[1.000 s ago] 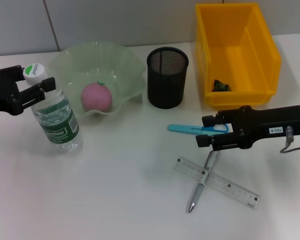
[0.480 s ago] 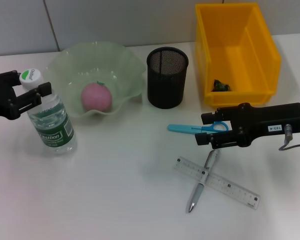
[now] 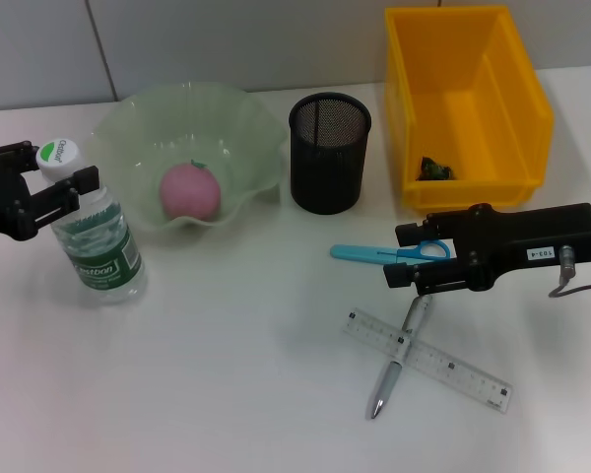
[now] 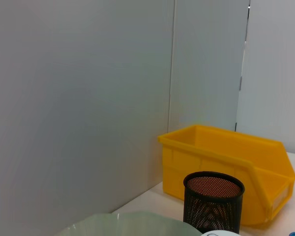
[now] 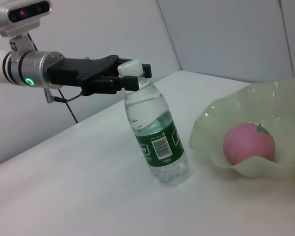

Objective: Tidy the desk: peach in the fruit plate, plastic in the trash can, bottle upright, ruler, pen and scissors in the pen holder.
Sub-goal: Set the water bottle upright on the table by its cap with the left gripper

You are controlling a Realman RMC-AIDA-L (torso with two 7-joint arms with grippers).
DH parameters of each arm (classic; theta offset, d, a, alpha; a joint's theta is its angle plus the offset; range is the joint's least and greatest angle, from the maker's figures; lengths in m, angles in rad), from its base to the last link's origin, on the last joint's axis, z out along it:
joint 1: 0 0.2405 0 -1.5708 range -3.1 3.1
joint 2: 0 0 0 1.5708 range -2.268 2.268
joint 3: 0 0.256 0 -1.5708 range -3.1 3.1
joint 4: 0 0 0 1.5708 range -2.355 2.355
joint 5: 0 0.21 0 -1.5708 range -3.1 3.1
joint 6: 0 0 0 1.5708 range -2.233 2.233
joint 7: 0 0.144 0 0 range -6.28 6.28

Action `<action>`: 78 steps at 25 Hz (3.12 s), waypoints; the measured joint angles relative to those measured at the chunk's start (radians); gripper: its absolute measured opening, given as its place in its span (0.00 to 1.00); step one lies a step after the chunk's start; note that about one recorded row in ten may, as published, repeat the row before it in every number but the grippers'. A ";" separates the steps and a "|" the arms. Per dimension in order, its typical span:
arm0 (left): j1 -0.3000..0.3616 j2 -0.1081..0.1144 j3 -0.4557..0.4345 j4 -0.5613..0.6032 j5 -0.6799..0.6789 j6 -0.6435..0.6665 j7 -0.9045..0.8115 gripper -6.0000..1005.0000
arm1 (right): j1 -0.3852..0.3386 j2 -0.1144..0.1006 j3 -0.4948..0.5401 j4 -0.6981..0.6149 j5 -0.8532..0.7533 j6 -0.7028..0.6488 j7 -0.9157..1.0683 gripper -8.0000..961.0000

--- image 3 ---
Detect yellow plastic bin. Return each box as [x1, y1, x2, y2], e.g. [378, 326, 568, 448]
[384, 5, 556, 218]

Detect blue scissors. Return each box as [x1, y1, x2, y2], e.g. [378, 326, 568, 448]
[329, 239, 450, 265]

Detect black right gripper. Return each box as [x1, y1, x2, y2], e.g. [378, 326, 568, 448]
[382, 202, 591, 294]

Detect green wavy glass fruit bowl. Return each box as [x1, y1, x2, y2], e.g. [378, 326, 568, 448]
[92, 82, 287, 233]

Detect clear green-label water bottle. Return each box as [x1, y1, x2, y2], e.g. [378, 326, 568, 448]
[34, 136, 148, 306]

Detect right gripper cable with plug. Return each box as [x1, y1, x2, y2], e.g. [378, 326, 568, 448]
[548, 244, 591, 300]

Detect green plastic wrapper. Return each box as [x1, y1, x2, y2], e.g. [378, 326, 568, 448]
[416, 156, 458, 182]

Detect clear plastic ruler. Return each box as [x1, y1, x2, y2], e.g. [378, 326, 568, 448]
[343, 307, 514, 413]

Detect silver ballpoint pen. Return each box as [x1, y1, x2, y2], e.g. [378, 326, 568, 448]
[370, 295, 434, 420]

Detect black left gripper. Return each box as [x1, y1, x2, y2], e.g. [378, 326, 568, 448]
[0, 140, 101, 243]

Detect black mesh pen holder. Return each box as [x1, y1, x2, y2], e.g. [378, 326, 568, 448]
[288, 92, 373, 216]

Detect pink toy peach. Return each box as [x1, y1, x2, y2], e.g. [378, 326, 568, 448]
[159, 160, 223, 222]

